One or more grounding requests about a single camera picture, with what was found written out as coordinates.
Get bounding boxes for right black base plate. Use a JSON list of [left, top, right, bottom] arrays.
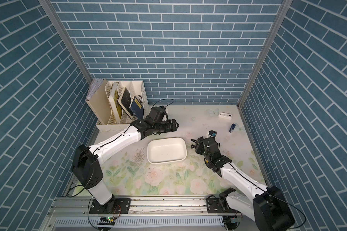
[[206, 195, 240, 214]]

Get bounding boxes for aluminium rail frame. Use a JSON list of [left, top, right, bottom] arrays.
[[40, 196, 259, 231]]

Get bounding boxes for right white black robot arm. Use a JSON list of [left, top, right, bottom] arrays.
[[191, 136, 295, 231]]

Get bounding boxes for white rectangular remote box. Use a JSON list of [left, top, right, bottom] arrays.
[[218, 112, 232, 120]]

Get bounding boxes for small blue bottle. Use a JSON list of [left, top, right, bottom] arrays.
[[229, 123, 236, 133]]

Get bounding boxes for floral table mat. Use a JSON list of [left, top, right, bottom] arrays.
[[102, 105, 265, 195]]

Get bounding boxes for green circuit board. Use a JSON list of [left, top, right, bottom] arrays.
[[97, 217, 116, 226]]

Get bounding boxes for white oval storage box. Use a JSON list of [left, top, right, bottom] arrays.
[[147, 137, 187, 165]]

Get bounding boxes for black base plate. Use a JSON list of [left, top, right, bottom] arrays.
[[206, 195, 240, 214], [89, 198, 132, 215]]

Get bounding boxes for dark blue booklet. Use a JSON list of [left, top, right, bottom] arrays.
[[130, 96, 144, 119]]

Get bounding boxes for papers in folder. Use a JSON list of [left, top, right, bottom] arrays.
[[85, 79, 105, 101]]

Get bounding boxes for white book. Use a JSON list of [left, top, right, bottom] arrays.
[[108, 82, 122, 124]]

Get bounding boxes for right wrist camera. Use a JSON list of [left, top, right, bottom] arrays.
[[208, 131, 217, 138]]

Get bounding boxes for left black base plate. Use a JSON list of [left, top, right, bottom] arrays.
[[89, 198, 132, 215]]

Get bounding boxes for cream file organizer rack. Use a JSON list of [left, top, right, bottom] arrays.
[[86, 79, 150, 132]]

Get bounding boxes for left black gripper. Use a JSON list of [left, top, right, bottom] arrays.
[[152, 118, 180, 133]]

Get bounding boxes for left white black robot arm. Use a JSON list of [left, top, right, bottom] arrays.
[[71, 106, 179, 206]]

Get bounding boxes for black cover book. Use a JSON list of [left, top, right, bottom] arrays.
[[118, 87, 133, 118]]

